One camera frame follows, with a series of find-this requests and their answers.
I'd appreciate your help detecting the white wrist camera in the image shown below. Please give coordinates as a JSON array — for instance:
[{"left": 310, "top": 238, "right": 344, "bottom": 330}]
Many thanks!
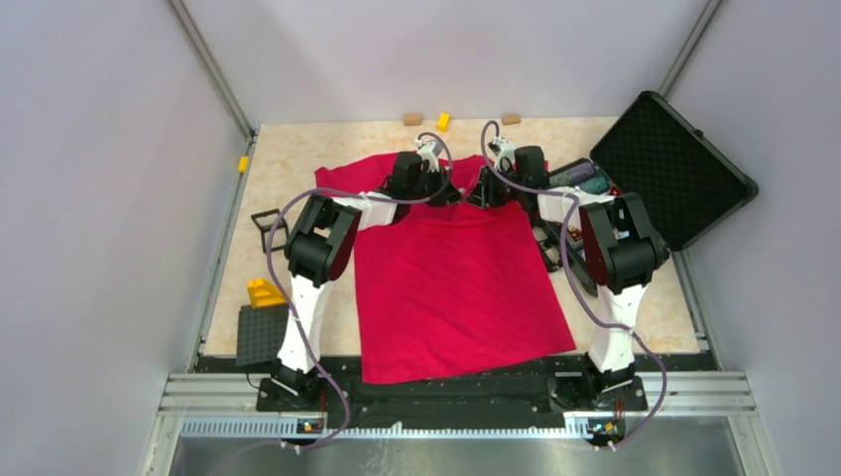
[
  {"left": 488, "top": 136, "right": 516, "bottom": 173},
  {"left": 415, "top": 136, "right": 443, "bottom": 173}
]

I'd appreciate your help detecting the tan wooden block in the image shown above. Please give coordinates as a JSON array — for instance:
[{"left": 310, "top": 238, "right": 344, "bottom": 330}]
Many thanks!
[
  {"left": 402, "top": 112, "right": 423, "bottom": 127},
  {"left": 500, "top": 114, "right": 522, "bottom": 126}
]

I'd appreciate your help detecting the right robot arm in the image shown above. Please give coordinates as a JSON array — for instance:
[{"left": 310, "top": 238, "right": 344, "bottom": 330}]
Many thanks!
[{"left": 466, "top": 138, "right": 668, "bottom": 409}]

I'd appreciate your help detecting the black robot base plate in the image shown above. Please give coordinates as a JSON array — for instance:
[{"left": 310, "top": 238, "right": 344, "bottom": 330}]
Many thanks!
[{"left": 256, "top": 354, "right": 714, "bottom": 434}]

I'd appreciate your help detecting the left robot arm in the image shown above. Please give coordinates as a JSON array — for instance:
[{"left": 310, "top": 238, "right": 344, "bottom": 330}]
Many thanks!
[{"left": 272, "top": 141, "right": 461, "bottom": 410}]

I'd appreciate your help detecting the black case with chips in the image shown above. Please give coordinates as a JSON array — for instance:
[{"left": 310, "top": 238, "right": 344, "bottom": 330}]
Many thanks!
[{"left": 529, "top": 90, "right": 760, "bottom": 297}]

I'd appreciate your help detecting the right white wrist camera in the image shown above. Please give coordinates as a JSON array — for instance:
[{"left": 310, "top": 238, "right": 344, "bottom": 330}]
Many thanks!
[{"left": 488, "top": 136, "right": 516, "bottom": 173}]

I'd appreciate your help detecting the right tan wooden block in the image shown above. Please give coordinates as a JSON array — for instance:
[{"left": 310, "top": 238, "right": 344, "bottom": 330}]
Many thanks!
[{"left": 500, "top": 114, "right": 522, "bottom": 126}]

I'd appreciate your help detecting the dark grey studded baseplate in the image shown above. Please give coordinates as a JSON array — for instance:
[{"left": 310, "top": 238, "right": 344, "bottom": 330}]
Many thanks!
[{"left": 235, "top": 304, "right": 289, "bottom": 366}]

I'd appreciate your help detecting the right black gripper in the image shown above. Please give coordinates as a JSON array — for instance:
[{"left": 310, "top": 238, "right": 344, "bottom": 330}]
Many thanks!
[{"left": 466, "top": 164, "right": 527, "bottom": 209}]

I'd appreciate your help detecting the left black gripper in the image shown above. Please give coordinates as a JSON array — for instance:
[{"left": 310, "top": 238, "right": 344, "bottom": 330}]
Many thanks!
[{"left": 408, "top": 165, "right": 463, "bottom": 207}]

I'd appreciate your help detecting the small black framed box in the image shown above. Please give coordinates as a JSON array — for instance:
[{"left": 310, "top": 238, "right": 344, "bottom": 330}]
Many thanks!
[{"left": 250, "top": 208, "right": 290, "bottom": 255}]

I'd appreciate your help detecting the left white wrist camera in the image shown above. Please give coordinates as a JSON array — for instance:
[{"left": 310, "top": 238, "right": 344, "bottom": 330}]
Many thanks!
[{"left": 415, "top": 136, "right": 443, "bottom": 173}]

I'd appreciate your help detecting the left tan wooden block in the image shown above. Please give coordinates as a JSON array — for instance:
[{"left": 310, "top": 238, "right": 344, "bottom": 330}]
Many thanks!
[{"left": 402, "top": 112, "right": 423, "bottom": 127}]

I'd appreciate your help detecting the yellow wedge block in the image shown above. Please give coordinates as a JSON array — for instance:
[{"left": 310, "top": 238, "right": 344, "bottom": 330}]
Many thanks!
[{"left": 246, "top": 279, "right": 287, "bottom": 309}]

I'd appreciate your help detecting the yellow small block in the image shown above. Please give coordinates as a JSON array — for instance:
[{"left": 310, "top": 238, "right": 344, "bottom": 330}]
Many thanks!
[{"left": 436, "top": 112, "right": 451, "bottom": 132}]

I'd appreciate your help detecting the red t-shirt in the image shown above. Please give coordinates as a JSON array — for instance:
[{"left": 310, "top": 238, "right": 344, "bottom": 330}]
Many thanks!
[{"left": 313, "top": 153, "right": 578, "bottom": 387}]

